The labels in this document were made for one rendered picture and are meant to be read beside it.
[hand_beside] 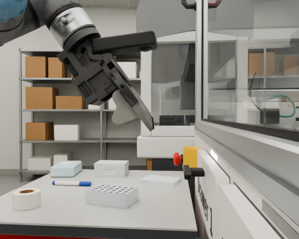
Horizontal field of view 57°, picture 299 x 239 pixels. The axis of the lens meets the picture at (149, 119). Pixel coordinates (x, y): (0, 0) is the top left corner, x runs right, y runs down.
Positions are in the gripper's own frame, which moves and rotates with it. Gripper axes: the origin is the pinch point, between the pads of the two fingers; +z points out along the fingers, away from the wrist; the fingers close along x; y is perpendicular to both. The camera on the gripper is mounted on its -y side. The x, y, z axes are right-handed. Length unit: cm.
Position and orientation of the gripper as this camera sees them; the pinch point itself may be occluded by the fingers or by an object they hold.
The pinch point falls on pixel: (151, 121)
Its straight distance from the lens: 50.5
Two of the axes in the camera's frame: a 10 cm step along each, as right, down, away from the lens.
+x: -0.9, 0.2, -10.0
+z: 5.7, 8.2, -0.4
